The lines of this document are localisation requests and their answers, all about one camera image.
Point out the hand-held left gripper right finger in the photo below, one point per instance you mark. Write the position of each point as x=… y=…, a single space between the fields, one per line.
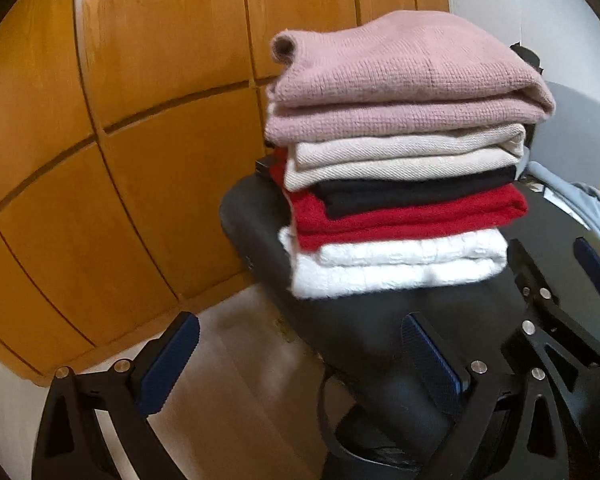
x=432 y=360

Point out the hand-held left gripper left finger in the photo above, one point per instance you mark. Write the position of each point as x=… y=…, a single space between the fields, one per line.
x=170 y=360

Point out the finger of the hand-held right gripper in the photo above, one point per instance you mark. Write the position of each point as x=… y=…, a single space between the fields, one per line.
x=595 y=265
x=535 y=285

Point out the pink knitted sweater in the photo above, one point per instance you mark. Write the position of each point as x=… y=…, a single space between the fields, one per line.
x=405 y=75

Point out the white knitted sweater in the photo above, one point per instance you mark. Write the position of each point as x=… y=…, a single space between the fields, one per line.
x=380 y=267

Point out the red knitted sweater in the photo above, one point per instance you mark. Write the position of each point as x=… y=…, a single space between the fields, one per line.
x=430 y=215

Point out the black sweater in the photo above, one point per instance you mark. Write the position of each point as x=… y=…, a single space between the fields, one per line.
x=405 y=192

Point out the beige knitted sweater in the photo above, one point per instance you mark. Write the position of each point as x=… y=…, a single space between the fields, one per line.
x=395 y=157

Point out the wooden wardrobe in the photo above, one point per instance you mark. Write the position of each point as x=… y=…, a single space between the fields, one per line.
x=130 y=110

